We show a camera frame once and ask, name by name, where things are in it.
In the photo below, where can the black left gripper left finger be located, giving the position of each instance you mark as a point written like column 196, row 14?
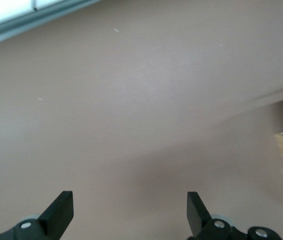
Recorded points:
column 56, row 217

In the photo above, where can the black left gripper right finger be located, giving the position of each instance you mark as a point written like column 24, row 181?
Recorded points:
column 197, row 217

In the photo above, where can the brown table cover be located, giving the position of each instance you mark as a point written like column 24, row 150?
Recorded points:
column 131, row 100

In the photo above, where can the aluminium table edge rail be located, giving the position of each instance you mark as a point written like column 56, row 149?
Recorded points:
column 19, row 27

